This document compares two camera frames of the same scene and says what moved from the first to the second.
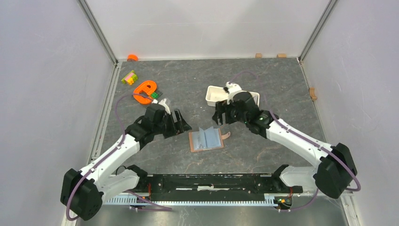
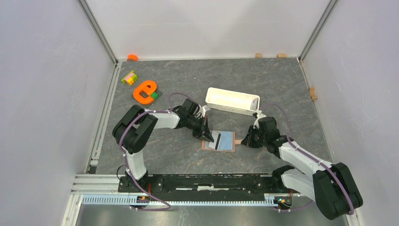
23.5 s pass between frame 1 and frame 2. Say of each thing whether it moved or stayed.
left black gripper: moved
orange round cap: stayed
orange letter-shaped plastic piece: stayed
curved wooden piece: stayed
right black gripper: moved
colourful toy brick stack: stayed
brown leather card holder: moved
